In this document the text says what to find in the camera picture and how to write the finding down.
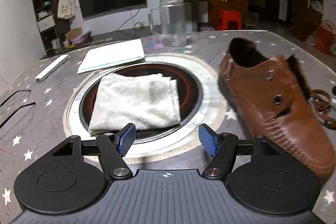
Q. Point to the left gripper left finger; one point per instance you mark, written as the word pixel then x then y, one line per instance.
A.
pixel 112 148

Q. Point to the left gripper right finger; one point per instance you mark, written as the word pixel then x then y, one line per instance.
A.
pixel 222 150

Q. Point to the brown leather shoe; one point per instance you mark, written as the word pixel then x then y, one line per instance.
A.
pixel 272 98

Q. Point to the brown shoelace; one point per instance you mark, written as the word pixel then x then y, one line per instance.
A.
pixel 322 104

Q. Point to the round induction cooktop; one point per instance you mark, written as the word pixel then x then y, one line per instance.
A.
pixel 199 97

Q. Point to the white folded cloth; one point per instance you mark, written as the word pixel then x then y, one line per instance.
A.
pixel 149 102

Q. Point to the white paper sheet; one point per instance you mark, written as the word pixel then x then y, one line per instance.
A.
pixel 112 55

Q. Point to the white flat bar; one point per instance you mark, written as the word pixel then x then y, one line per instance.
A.
pixel 51 68

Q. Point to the purple waste bin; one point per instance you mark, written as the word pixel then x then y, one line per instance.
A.
pixel 205 26

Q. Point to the cardboard box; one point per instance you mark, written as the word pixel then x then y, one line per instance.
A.
pixel 73 33

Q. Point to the red plastic stool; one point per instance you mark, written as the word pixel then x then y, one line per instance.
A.
pixel 229 20

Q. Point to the clear glass jar mug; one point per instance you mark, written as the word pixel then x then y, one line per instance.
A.
pixel 168 22

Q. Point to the white tote bag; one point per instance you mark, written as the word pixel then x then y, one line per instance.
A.
pixel 65 9

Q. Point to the red orange basket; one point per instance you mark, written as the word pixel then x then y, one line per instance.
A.
pixel 323 39

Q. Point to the dark shelf unit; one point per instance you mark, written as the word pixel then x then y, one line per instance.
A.
pixel 52 29

